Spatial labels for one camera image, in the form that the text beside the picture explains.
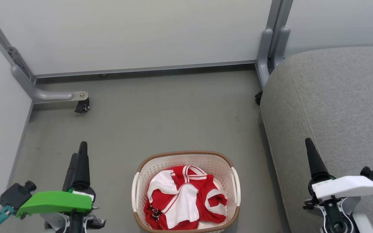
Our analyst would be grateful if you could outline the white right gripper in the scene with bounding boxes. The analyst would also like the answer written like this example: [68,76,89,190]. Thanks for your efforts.
[305,138,373,202]

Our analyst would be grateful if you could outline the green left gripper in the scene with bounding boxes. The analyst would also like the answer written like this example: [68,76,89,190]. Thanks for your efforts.
[16,141,96,218]

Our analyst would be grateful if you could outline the red and white jersey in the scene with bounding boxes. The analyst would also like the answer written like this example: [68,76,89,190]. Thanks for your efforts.
[143,165,228,231]

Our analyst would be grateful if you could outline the grey fabric sofa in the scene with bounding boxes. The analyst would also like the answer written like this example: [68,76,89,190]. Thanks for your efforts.
[260,45,373,233]

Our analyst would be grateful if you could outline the black caster with metal axle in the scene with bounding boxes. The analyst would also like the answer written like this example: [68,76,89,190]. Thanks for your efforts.
[74,98,90,114]

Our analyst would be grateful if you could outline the long grey metal partition foot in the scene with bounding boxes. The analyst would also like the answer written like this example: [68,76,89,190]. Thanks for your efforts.
[11,64,89,104]

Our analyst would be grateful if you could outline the white perforated laundry basket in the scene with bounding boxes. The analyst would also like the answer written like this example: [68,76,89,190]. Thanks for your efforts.
[131,150,241,233]

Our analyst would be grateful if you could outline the upright grey metal partition foot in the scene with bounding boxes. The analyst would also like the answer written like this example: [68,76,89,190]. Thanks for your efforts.
[257,28,273,88]
[271,27,291,70]

